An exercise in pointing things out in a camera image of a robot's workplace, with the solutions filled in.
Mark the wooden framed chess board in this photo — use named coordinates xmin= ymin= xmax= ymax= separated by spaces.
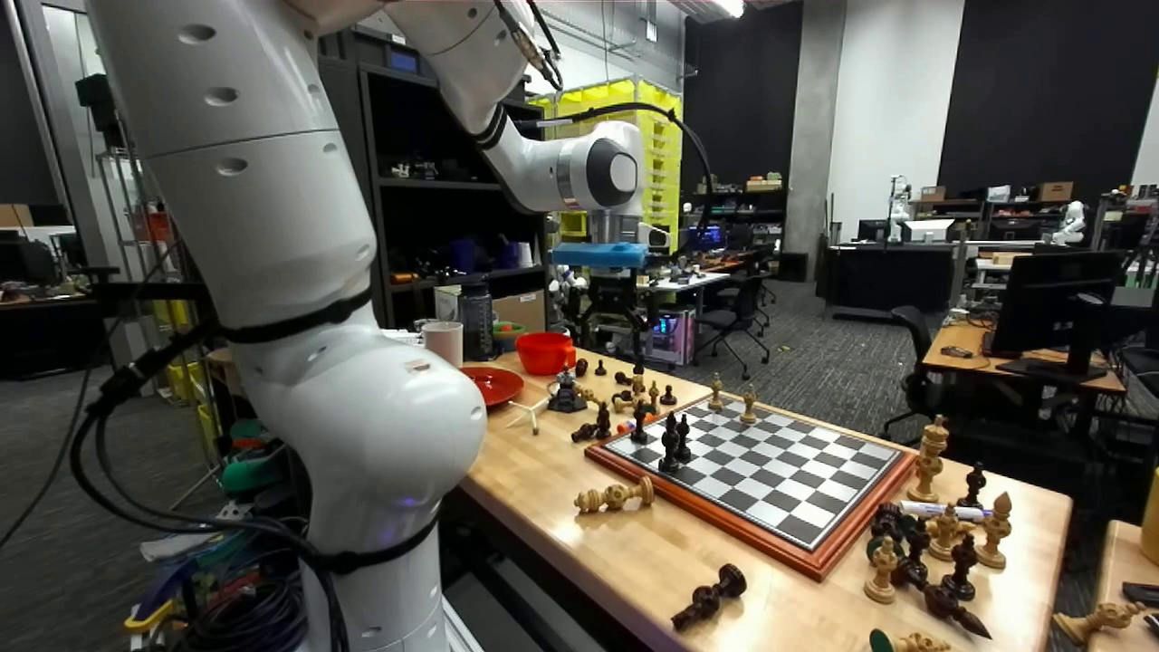
xmin=584 ymin=393 xmax=918 ymax=582

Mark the white mug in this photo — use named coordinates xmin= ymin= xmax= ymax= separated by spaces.
xmin=421 ymin=321 xmax=465 ymax=369

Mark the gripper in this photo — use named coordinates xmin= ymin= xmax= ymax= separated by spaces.
xmin=579 ymin=269 xmax=652 ymax=374

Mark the red bowl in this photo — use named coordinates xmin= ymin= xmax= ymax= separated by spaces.
xmin=515 ymin=331 xmax=578 ymax=377

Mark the black shelf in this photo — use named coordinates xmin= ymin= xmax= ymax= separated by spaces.
xmin=317 ymin=29 xmax=550 ymax=332

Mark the cardboard box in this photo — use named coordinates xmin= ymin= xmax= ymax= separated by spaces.
xmin=493 ymin=290 xmax=548 ymax=334

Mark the light chess piece green base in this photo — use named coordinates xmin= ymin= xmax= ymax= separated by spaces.
xmin=868 ymin=628 xmax=953 ymax=652

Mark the dark chess bishop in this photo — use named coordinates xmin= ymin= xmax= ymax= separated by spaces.
xmin=921 ymin=583 xmax=993 ymax=640

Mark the monitor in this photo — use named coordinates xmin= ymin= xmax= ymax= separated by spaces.
xmin=982 ymin=250 xmax=1129 ymax=382

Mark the row of office chairs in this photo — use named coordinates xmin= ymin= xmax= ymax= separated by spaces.
xmin=692 ymin=249 xmax=778 ymax=382

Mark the white marker pen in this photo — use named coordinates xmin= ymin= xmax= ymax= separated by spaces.
xmin=898 ymin=499 xmax=993 ymax=523

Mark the dark water bottle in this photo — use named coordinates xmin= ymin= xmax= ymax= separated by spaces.
xmin=457 ymin=276 xmax=496 ymax=362

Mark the red plate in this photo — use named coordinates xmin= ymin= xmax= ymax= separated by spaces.
xmin=459 ymin=366 xmax=526 ymax=409

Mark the camera on mount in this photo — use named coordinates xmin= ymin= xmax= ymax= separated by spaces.
xmin=74 ymin=72 xmax=126 ymax=153

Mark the heap of cables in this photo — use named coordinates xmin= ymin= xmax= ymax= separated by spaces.
xmin=123 ymin=530 xmax=313 ymax=652

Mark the light chess bishop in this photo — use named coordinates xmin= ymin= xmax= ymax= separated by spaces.
xmin=974 ymin=491 xmax=1014 ymax=571

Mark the white humanoid robot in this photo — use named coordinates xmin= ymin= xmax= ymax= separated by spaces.
xmin=1053 ymin=200 xmax=1088 ymax=246
xmin=886 ymin=174 xmax=915 ymax=242

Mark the yellow container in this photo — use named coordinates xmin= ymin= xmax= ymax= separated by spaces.
xmin=1140 ymin=470 xmax=1159 ymax=568

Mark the wooden desk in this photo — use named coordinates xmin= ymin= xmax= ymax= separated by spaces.
xmin=923 ymin=321 xmax=1129 ymax=427

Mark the yellow bin rack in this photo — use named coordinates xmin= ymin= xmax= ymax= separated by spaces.
xmin=529 ymin=77 xmax=685 ymax=253

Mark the light chess pawn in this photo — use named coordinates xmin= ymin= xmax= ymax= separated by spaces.
xmin=863 ymin=535 xmax=900 ymax=606

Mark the lit computer case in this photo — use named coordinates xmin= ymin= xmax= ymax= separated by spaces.
xmin=647 ymin=307 xmax=699 ymax=369

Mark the tall light chess king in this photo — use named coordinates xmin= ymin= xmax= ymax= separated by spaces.
xmin=907 ymin=414 xmax=950 ymax=504

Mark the office chair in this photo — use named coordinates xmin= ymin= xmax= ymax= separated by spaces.
xmin=882 ymin=304 xmax=948 ymax=446

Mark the white plastic piece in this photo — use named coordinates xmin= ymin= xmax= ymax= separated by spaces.
xmin=506 ymin=398 xmax=551 ymax=436

